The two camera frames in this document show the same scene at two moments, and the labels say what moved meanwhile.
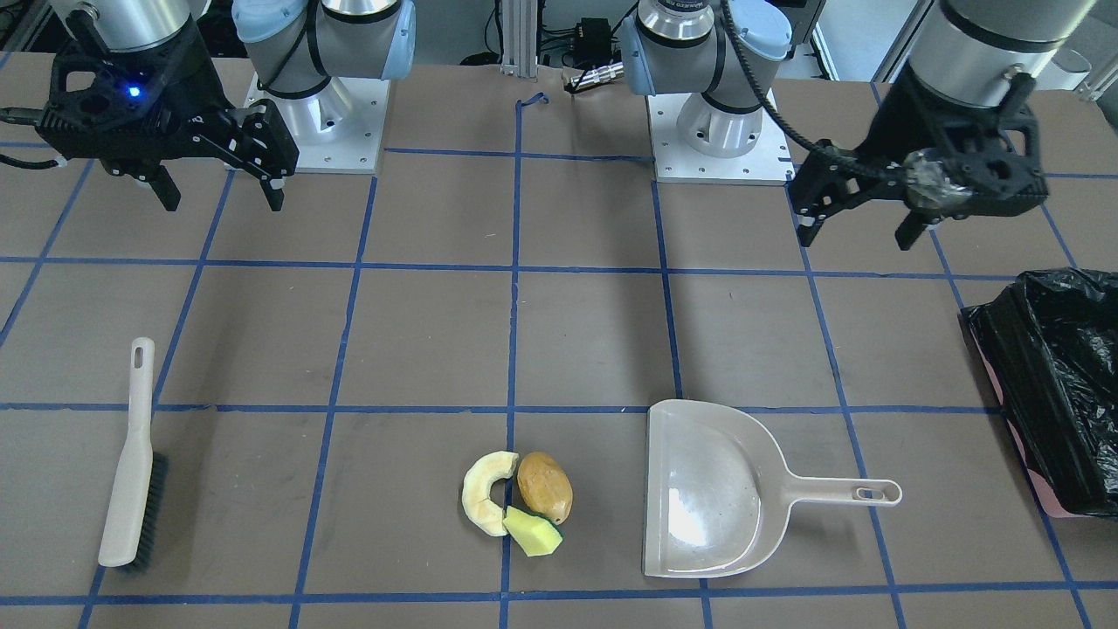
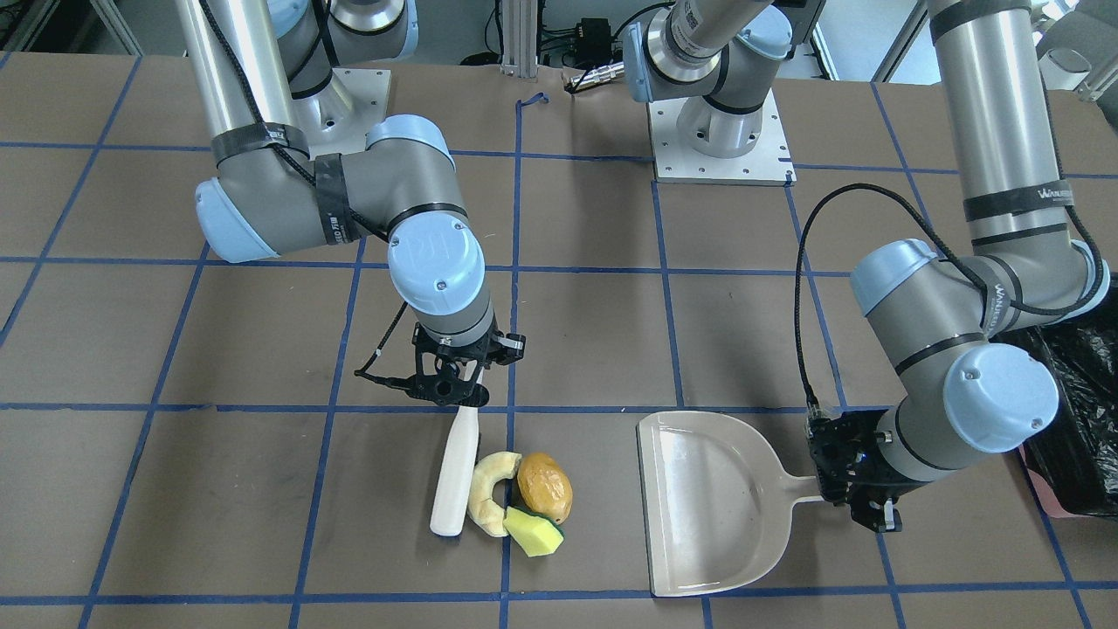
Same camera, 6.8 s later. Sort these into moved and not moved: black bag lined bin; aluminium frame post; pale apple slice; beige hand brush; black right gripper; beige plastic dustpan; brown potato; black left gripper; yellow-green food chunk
Moved: beige hand brush; black left gripper; black right gripper
Not moved: brown potato; yellow-green food chunk; black bag lined bin; aluminium frame post; beige plastic dustpan; pale apple slice
